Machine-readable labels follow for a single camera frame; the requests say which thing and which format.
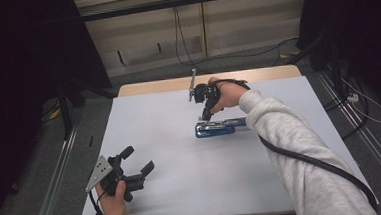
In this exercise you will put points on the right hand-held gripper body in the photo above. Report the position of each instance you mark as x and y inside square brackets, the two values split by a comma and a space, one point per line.
[207, 93]

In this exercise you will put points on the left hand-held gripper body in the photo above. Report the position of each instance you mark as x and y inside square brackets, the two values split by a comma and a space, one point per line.
[116, 178]

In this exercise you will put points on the blue stapler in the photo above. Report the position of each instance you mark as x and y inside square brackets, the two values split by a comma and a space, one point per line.
[213, 130]

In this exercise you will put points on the person's right hand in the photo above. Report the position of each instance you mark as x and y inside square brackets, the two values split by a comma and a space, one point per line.
[229, 95]

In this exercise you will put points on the person's left hand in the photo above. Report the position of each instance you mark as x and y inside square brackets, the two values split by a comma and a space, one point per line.
[114, 207]

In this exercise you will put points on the white table sheet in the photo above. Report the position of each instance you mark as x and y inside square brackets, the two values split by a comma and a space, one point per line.
[182, 174]

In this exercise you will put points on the light wooden cabinet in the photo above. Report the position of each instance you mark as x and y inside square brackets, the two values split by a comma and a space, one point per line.
[240, 27]

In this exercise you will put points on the black tripod stand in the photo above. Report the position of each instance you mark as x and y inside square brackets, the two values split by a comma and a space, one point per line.
[66, 111]
[335, 68]

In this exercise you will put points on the yellow floor tape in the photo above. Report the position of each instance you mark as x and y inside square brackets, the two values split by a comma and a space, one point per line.
[55, 113]

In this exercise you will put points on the black horizontal bar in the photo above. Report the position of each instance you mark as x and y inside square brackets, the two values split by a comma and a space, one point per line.
[172, 2]

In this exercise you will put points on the black curtain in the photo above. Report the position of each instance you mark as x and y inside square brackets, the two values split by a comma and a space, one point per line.
[15, 64]
[367, 26]

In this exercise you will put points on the white power strip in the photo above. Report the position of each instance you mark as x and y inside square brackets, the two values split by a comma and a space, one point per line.
[353, 98]

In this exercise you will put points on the metal floor rail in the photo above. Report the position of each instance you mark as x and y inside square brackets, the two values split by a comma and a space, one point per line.
[54, 182]
[374, 149]

